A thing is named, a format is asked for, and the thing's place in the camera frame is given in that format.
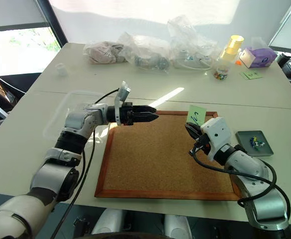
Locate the clear jar of coloured pushpins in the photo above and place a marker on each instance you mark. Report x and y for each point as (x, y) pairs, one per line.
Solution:
(221, 72)

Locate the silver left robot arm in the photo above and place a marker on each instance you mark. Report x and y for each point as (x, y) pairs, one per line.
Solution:
(48, 174)

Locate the plastic bag with pink cloth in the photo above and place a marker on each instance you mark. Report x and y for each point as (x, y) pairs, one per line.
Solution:
(101, 52)

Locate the plastic bag with grey items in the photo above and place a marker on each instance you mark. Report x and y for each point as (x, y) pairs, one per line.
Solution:
(147, 54)

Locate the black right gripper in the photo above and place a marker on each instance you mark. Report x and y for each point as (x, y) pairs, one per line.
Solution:
(202, 144)

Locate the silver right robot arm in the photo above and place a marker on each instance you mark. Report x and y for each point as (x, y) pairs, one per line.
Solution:
(254, 179)

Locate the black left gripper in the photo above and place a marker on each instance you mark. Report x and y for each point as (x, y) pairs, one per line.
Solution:
(127, 113)

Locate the small orange object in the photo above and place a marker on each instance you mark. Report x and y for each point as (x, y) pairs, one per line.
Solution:
(238, 62)

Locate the dark chair with grey frame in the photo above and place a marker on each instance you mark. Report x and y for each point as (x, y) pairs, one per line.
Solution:
(3, 89)

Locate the black window frame post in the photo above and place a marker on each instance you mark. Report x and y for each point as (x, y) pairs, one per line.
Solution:
(57, 25)

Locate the stack of yellow cups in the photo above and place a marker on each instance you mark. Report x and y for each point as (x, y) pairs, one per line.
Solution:
(232, 48)

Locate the yellow pushpin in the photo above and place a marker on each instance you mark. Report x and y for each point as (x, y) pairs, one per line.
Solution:
(254, 137)

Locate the small white cup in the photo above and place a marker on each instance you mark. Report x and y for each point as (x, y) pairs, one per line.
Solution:
(61, 70)

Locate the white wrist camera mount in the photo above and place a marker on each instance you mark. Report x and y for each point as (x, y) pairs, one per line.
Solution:
(122, 95)
(216, 133)

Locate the grey rectangular tray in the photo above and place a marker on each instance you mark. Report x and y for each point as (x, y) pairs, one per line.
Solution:
(244, 142)

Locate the wood-framed cork board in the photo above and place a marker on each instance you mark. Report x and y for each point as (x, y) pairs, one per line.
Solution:
(160, 154)

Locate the green sticky note with writing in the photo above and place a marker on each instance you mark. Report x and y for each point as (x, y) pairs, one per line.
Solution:
(251, 75)

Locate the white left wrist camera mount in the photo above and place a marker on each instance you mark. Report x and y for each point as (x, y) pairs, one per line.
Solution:
(122, 95)

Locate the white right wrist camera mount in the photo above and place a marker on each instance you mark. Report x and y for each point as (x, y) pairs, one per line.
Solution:
(216, 133)

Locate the purple tissue box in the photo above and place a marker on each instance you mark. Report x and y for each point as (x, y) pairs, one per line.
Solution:
(258, 58)

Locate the blue pushpin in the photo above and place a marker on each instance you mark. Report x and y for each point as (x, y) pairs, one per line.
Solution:
(252, 142)

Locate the white rounded robot leg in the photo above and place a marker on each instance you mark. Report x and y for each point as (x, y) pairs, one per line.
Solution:
(109, 221)
(176, 226)

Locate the green pushpin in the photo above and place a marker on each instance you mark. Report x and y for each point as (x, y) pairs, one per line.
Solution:
(261, 143)

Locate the green sticky note with scribble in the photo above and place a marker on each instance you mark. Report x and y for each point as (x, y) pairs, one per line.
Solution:
(196, 114)

